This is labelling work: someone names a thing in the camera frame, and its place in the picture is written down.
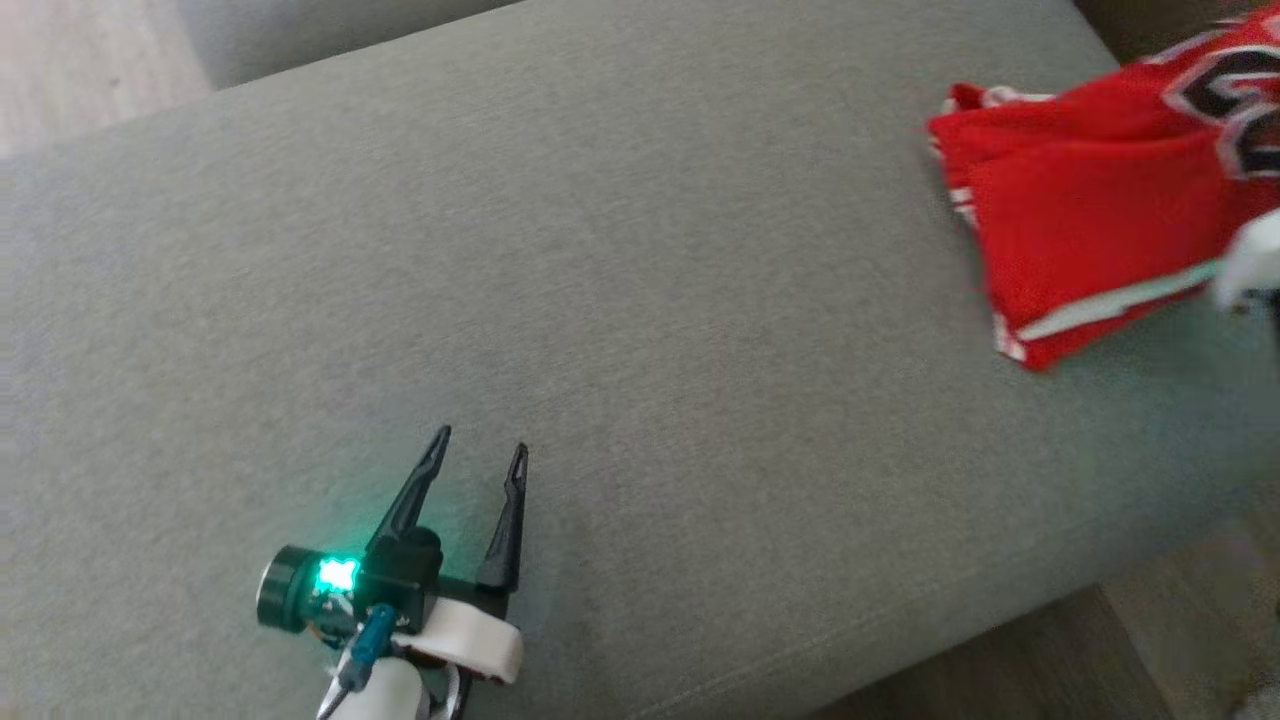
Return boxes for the blue left camera cable connector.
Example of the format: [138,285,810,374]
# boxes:
[337,603,398,693]

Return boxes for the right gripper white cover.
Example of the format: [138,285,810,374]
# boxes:
[1212,208,1280,313]

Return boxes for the red white-striped sports garment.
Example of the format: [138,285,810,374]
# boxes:
[928,85,1280,373]

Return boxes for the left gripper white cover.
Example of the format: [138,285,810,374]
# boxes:
[255,425,529,686]

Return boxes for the grey sofa seat cushion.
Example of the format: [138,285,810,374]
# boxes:
[175,0,521,91]

